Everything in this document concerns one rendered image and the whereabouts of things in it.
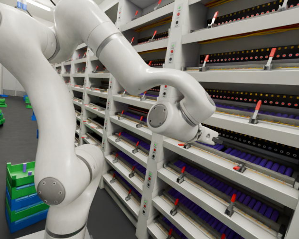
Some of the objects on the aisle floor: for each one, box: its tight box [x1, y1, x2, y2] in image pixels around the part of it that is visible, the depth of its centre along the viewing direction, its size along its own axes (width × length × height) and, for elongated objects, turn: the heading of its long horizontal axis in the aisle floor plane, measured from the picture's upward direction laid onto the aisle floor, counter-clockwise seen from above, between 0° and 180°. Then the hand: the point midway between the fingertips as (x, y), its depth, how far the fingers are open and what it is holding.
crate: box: [5, 206, 48, 234], centre depth 114 cm, size 30×20×8 cm
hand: (210, 139), depth 59 cm, fingers open, 3 cm apart
